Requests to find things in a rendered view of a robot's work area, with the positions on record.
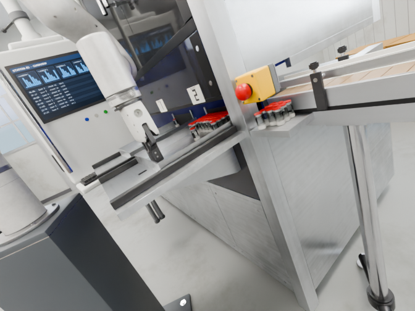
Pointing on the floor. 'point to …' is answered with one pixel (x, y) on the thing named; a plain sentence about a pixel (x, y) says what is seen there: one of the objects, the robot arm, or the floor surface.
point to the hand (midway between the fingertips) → (155, 155)
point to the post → (253, 142)
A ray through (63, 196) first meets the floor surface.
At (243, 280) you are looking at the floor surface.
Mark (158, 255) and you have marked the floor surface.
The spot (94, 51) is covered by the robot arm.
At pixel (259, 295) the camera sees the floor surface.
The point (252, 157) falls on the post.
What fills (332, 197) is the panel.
